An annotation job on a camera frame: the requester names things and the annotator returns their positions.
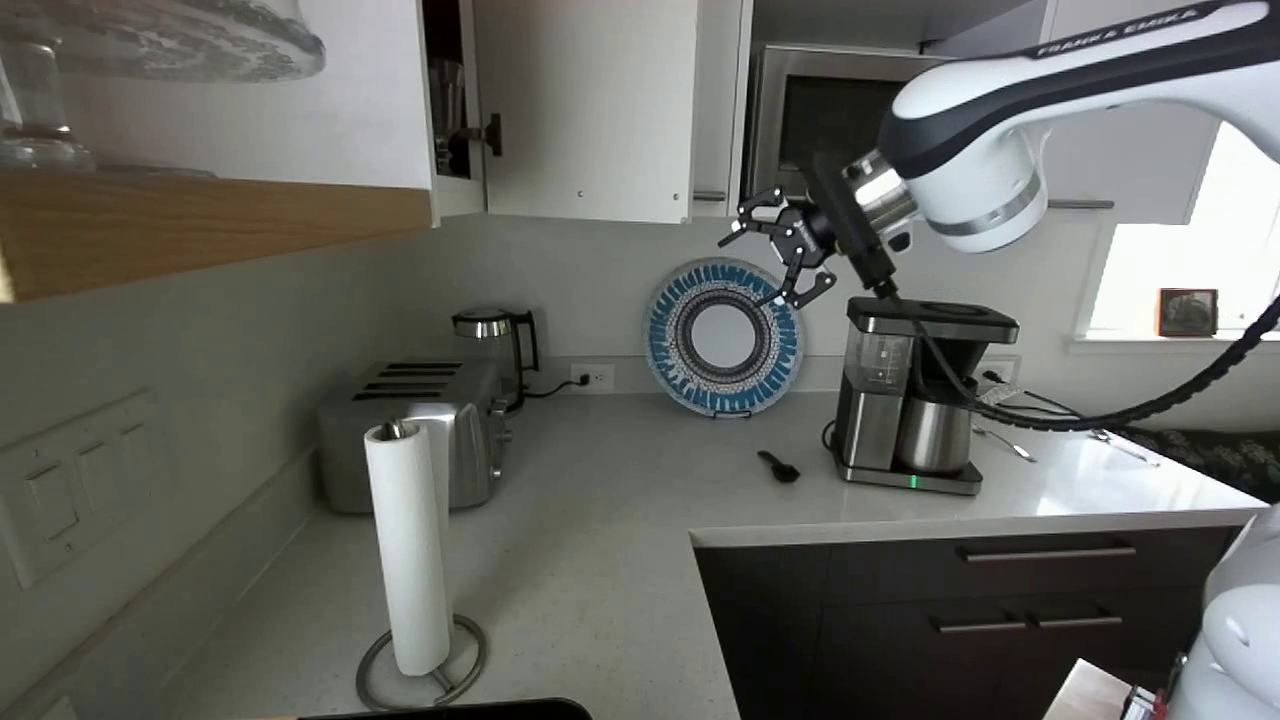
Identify white wall power outlet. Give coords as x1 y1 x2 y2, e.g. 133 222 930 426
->
570 361 617 393

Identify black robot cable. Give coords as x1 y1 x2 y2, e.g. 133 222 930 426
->
907 292 1280 436

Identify glass cake stand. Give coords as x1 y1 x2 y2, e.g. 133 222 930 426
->
0 0 324 172

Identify silver four-slot toaster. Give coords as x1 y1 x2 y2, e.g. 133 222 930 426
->
314 355 515 519

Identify metal paper towel holder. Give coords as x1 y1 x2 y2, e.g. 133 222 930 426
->
357 613 488 712

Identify small black scoop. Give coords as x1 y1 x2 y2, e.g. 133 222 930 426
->
756 449 801 485

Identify wooden shelf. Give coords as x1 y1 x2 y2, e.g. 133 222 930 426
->
0 172 433 303

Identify stainless microwave oven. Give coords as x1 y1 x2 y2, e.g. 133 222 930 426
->
739 44 930 198

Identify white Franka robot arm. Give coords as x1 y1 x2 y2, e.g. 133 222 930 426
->
729 0 1280 309

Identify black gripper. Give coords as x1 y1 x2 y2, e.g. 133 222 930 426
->
726 158 897 314

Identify white paper towel roll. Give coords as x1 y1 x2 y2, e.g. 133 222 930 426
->
365 420 454 677

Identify blue white decorative plate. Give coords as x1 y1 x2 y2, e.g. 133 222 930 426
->
643 255 803 420

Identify dark wall outlet plate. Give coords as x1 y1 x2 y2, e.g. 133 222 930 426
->
1161 289 1217 337

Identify silver black coffee maker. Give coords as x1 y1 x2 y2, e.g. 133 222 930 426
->
830 298 1021 496

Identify glass electric kettle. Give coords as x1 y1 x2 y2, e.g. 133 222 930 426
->
454 303 541 413

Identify white wall switch panel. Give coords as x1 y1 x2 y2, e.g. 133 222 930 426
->
0 393 163 589

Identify dark lower cabinet drawers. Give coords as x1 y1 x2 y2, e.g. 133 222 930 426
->
696 527 1228 720

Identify white cabinet door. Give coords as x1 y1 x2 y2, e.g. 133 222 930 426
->
691 0 753 218
478 0 701 225

